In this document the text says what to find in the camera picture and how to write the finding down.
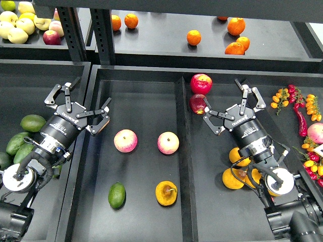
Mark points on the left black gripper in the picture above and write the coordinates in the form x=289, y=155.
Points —
x=62, y=129

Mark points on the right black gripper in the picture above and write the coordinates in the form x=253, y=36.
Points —
x=251, y=138

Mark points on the green avocado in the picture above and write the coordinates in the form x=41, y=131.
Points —
x=116, y=196

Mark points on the yellow pear with stem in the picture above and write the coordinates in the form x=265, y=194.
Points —
x=166, y=193

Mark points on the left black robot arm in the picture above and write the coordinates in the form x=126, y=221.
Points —
x=24, y=180

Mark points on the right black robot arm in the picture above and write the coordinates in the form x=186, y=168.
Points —
x=292, y=207

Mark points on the yellow pear upper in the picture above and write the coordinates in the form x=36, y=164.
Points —
x=234, y=156

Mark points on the avocado top of pile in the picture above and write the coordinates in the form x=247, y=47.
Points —
x=32, y=123

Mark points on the dark red apple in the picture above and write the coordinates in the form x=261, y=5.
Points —
x=197, y=103

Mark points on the orange cherry tomato bunch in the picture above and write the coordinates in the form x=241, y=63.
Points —
x=280, y=100

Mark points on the bright red apple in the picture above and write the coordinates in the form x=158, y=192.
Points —
x=201, y=84

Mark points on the black left tray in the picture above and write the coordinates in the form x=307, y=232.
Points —
x=24, y=86

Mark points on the pink apple left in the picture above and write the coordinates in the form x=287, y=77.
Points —
x=125, y=141

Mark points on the red chili pepper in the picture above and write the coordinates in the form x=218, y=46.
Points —
x=302, y=124

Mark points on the pink apple at right edge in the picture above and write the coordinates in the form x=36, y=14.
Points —
x=314, y=132

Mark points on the red apple on shelf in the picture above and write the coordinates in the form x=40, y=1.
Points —
x=51, y=37

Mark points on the large orange on shelf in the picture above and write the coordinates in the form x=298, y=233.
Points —
x=236, y=26

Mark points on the orange in shelf centre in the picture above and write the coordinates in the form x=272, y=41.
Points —
x=193, y=37

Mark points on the black centre tray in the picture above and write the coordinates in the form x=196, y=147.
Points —
x=151, y=101

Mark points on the black upper shelf tray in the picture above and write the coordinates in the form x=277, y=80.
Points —
x=159, y=40

